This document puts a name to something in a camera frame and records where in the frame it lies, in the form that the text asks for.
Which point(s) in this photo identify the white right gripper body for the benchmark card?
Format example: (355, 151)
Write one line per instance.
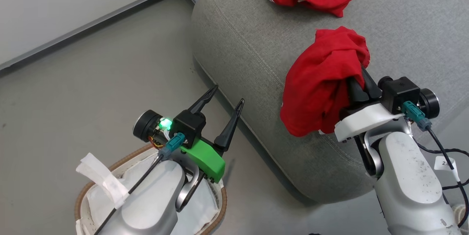
(362, 119)

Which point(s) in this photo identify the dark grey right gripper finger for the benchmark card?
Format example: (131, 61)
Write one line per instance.
(370, 84)
(356, 92)

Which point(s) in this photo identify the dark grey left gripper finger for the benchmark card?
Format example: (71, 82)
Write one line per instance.
(203, 100)
(230, 127)

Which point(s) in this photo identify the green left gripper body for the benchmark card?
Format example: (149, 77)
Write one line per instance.
(203, 158)

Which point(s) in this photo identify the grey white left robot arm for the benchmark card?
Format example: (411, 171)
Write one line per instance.
(146, 202)

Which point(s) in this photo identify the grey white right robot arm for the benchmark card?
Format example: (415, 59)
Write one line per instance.
(406, 176)

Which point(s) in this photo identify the grey fabric sofa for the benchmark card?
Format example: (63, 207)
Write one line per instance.
(256, 26)

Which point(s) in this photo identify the white tape strip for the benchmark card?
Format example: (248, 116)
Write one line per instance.
(106, 183)

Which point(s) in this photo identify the wicker laundry basket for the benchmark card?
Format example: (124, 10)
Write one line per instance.
(82, 198)

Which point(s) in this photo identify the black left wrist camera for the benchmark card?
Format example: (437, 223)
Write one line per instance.
(188, 125)

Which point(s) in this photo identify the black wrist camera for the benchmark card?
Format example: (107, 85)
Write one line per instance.
(188, 125)
(401, 92)

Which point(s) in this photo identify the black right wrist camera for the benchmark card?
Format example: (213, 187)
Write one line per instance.
(401, 92)

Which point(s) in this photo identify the grey wall base rail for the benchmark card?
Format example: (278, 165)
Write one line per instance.
(91, 24)

